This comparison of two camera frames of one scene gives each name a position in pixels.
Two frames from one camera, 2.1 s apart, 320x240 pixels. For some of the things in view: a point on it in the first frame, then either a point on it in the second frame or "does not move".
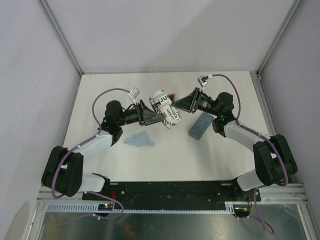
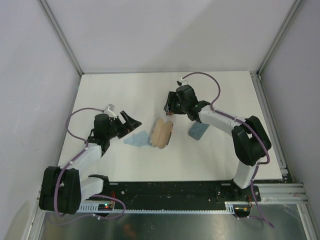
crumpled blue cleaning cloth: [140, 139] does not move
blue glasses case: [201, 125] does not move
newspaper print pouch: [162, 103] -> [161, 133]
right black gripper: [191, 103] -> [172, 97]
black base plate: [173, 192] does not move
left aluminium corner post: [52, 19] does not move
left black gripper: [145, 116] -> [129, 125]
